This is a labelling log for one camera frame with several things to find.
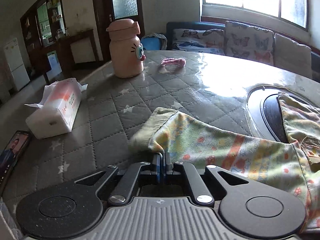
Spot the pink hair tie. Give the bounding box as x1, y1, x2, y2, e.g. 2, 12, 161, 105
160, 57, 187, 68

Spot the dark wooden cabinet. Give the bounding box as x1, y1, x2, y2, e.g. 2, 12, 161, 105
20, 0, 99, 81

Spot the round black induction cooktop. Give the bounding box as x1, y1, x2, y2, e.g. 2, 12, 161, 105
260, 93, 313, 144

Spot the pink cartoon water bottle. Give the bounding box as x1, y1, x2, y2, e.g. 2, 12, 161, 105
106, 18, 145, 78

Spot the colourful patterned children's cardigan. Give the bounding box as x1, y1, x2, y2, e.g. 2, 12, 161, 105
129, 92, 319, 233

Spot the plain beige pillow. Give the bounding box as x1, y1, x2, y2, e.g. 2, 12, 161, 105
273, 33, 312, 79

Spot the dark wooden door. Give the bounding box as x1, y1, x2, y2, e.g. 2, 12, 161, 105
93, 0, 145, 61

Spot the black smartphone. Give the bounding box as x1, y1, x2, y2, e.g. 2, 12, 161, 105
0, 130, 31, 196

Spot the white refrigerator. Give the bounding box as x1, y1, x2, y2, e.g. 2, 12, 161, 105
3, 38, 30, 92

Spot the dark blue sofa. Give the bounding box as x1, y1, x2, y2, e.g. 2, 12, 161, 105
166, 21, 319, 81

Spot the white orange tissue pack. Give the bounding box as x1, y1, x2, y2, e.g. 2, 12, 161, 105
25, 78, 87, 139

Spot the blue grey blanket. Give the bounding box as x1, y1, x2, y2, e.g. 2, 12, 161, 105
140, 33, 168, 50

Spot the lying butterfly print pillow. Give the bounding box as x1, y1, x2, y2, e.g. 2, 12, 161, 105
171, 29, 225, 55

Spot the upright butterfly print pillow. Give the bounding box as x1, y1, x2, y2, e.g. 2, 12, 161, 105
224, 21, 274, 66

